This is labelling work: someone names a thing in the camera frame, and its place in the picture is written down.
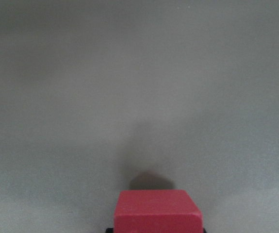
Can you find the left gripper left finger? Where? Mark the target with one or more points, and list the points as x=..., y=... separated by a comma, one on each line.
x=109, y=230

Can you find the red block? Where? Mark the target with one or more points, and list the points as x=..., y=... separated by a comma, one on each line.
x=157, y=211

